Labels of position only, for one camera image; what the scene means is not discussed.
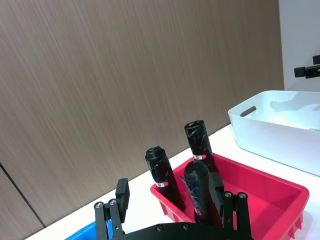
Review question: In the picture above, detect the red plastic bin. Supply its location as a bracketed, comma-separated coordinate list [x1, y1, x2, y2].
[149, 152, 310, 240]

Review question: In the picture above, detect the white plastic basin with handles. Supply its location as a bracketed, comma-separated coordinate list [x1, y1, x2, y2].
[227, 89, 320, 177]

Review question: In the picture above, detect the blue plastic bin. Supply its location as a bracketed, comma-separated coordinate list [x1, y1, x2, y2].
[64, 219, 113, 240]

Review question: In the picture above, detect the black garbage bag roll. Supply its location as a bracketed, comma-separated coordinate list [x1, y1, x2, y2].
[144, 146, 186, 212]
[184, 119, 219, 173]
[180, 159, 223, 227]

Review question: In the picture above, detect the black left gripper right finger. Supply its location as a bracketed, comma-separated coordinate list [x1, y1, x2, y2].
[208, 171, 252, 238]

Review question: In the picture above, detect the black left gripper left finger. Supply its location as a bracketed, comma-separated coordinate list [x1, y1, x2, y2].
[94, 177, 131, 240]

